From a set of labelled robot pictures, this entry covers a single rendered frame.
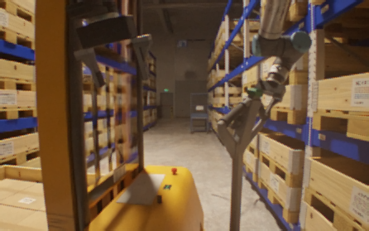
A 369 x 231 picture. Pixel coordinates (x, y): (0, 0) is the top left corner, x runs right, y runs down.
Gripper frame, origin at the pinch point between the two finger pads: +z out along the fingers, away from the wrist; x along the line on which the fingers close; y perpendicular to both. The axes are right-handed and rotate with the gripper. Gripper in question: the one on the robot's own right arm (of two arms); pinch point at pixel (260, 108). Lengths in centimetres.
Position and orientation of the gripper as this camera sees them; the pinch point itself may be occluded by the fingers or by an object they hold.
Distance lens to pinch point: 92.3
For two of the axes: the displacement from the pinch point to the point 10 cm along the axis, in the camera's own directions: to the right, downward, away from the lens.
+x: 6.8, 3.2, -6.5
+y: -5.2, -4.2, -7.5
